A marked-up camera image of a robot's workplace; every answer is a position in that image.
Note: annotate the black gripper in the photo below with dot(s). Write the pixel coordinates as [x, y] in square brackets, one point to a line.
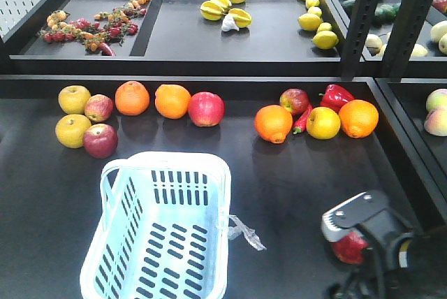
[384, 228]

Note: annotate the light blue plastic basket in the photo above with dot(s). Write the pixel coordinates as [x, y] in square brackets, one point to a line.
[163, 229]

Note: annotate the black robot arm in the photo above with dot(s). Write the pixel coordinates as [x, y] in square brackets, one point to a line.
[422, 272]

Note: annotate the red chili pepper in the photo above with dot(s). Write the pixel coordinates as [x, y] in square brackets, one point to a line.
[300, 124]

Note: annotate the red bell pepper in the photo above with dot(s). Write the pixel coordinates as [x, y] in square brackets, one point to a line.
[335, 97]

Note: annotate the clear plastic bag strip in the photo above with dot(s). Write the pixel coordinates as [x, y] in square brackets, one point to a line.
[239, 228]

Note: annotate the orange with green stem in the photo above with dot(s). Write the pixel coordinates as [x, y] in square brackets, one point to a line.
[273, 123]

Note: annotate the front pale peach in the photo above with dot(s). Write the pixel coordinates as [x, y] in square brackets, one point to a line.
[435, 122]

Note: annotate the pale peach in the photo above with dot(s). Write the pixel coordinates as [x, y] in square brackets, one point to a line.
[435, 122]
[436, 98]

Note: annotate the red yellow apple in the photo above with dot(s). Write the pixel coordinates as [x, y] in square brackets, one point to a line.
[294, 100]

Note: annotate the black wooden produce display stand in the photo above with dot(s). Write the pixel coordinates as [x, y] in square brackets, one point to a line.
[50, 199]

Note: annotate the rear pale peach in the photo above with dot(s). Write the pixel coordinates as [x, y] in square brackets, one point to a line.
[436, 98]

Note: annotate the large red apple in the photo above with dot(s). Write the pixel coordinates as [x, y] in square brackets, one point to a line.
[206, 109]

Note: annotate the large yellow lemon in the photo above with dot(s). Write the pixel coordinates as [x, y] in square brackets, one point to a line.
[309, 21]

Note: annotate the white garlic bulb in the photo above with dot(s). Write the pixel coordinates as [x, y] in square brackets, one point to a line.
[229, 24]

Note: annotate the yellow starfruit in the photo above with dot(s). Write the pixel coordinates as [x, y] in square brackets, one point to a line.
[212, 10]

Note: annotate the orange in back row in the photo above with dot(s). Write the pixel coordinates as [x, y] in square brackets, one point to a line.
[132, 98]

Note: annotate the small dark red apple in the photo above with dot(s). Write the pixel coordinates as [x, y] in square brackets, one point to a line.
[100, 140]

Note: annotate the small pink red apple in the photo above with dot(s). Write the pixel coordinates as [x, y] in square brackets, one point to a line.
[98, 108]

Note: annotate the yellow apple front left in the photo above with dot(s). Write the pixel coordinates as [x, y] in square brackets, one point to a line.
[70, 130]

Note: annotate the yellow apple back left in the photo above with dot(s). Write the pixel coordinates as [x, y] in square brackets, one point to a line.
[73, 99]

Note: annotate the cherry tomato vine bunch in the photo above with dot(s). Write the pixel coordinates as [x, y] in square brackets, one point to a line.
[98, 34]

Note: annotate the black perforated upright post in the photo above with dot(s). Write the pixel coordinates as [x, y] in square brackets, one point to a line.
[359, 25]

